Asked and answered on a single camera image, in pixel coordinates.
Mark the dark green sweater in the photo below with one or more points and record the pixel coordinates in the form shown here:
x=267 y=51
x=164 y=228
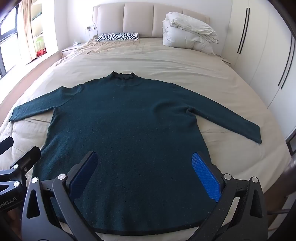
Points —
x=138 y=127

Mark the bed with beige sheet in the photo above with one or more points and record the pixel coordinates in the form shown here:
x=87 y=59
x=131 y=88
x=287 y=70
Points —
x=161 y=58

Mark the beige nightstand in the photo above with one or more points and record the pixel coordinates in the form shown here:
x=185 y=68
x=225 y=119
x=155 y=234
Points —
x=71 y=49

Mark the wall socket with charger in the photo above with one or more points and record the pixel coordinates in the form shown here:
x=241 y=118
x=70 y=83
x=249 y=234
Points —
x=90 y=28

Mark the folded white duvet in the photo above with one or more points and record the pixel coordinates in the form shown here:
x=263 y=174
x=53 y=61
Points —
x=185 y=32

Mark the white wardrobe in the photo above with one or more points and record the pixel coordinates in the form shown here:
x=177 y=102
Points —
x=261 y=58

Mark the beige curtain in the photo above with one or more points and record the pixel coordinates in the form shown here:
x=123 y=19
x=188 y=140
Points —
x=24 y=34

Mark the beige padded headboard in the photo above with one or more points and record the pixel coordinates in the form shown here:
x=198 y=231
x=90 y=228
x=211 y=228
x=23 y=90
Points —
x=138 y=18

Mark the white shelf unit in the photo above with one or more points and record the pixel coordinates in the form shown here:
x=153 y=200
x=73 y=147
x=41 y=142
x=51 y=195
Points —
x=47 y=23

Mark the red box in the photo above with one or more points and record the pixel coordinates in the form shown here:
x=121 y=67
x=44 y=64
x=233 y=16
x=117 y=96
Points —
x=41 y=52

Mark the dark brown furniture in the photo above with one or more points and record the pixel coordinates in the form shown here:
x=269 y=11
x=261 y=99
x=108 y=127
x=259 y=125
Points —
x=291 y=180

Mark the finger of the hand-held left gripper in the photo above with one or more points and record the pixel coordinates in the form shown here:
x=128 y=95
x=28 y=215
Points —
x=27 y=156
x=5 y=143

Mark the green plastic stool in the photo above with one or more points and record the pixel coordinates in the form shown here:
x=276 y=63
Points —
x=38 y=42

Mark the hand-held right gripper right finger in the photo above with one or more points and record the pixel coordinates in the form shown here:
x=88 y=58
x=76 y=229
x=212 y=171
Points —
x=205 y=178

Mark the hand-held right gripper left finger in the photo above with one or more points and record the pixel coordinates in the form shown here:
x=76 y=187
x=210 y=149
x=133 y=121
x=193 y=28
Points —
x=84 y=171

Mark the zebra print pillow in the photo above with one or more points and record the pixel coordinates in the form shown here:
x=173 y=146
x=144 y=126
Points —
x=118 y=36

